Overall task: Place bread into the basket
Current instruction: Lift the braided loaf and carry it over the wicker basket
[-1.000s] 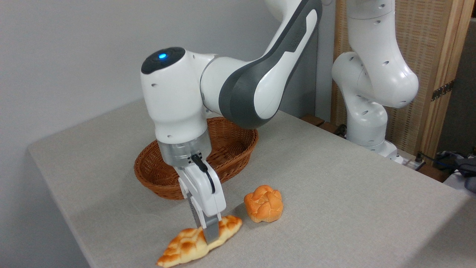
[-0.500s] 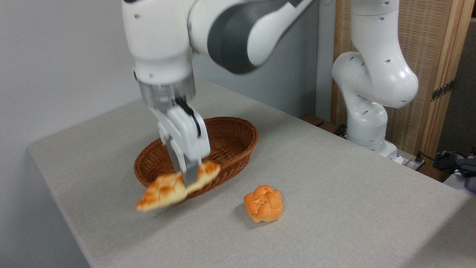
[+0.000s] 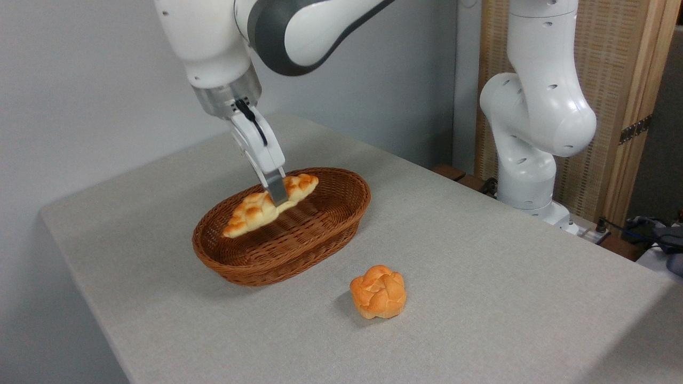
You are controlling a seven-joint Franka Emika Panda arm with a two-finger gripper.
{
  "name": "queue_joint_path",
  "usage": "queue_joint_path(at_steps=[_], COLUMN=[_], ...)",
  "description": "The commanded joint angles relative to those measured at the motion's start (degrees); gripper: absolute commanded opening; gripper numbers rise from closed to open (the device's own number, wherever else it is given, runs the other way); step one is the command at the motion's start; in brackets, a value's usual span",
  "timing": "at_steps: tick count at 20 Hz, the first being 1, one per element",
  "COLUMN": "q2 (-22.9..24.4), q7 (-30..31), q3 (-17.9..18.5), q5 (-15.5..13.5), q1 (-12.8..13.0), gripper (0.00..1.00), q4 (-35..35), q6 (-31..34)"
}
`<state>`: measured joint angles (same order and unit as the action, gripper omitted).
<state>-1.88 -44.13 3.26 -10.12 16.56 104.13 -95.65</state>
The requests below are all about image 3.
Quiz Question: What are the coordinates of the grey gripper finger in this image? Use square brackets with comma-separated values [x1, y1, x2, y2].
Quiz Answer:
[265, 166, 290, 207]

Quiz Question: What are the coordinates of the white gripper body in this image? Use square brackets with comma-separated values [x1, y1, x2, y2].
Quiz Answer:
[229, 105, 287, 187]

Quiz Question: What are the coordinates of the long braided bread loaf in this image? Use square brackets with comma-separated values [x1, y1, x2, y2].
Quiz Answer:
[221, 173, 320, 239]

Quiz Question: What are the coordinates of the brown wicker oval basket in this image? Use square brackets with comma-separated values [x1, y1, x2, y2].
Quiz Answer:
[192, 167, 372, 287]

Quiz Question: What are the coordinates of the round knotted bread roll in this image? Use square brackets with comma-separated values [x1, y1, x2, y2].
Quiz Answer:
[350, 265, 408, 320]

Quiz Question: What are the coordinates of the wooden folding screen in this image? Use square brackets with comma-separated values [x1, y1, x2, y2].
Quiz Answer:
[474, 0, 683, 231]

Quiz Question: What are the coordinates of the dark metal screen hinge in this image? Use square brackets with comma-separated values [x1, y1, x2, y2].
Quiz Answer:
[618, 115, 652, 146]

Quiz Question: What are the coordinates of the dark blue bag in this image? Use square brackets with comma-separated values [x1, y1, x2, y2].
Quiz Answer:
[624, 212, 683, 278]

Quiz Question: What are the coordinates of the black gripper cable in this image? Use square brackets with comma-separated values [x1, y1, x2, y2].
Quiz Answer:
[235, 98, 268, 148]

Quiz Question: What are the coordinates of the black power cable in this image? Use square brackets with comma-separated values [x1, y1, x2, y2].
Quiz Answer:
[594, 215, 665, 244]

